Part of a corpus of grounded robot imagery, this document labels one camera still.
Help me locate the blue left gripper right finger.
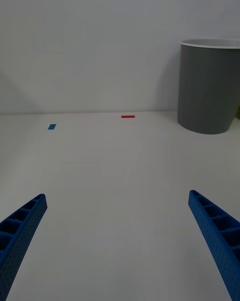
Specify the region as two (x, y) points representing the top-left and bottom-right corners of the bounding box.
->
(188, 189), (240, 301)

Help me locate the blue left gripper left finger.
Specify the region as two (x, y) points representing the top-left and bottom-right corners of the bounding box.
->
(0, 193), (48, 301)

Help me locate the grey plastic waste bin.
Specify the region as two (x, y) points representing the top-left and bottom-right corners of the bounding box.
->
(177, 38), (240, 135)

